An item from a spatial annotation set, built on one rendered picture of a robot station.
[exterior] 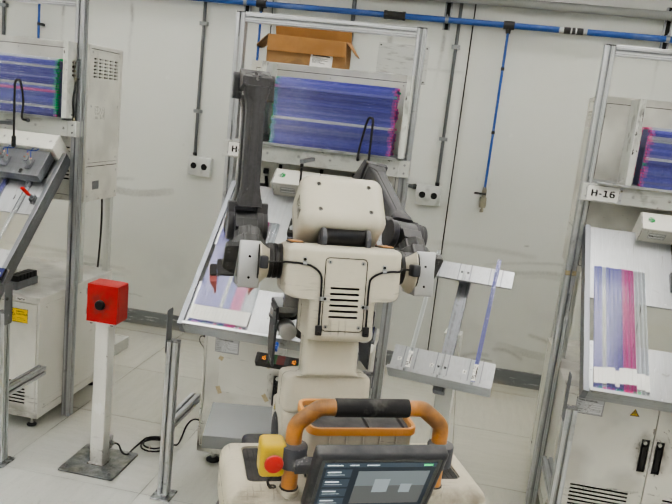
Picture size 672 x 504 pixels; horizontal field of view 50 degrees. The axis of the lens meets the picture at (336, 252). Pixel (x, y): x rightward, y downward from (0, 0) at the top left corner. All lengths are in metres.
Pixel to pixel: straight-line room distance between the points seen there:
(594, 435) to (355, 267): 1.58
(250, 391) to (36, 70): 1.64
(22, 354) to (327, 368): 1.96
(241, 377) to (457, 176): 1.99
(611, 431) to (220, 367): 1.57
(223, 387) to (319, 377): 1.34
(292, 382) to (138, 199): 3.25
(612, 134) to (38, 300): 2.49
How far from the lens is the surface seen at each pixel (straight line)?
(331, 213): 1.69
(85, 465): 3.26
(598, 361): 2.66
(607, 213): 3.13
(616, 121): 3.11
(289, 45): 3.32
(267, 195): 3.03
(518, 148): 4.39
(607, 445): 3.03
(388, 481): 1.43
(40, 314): 3.37
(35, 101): 3.41
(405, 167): 2.91
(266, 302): 2.71
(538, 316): 4.54
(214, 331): 2.69
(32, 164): 3.33
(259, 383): 3.04
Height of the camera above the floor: 1.55
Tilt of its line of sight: 11 degrees down
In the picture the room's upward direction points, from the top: 6 degrees clockwise
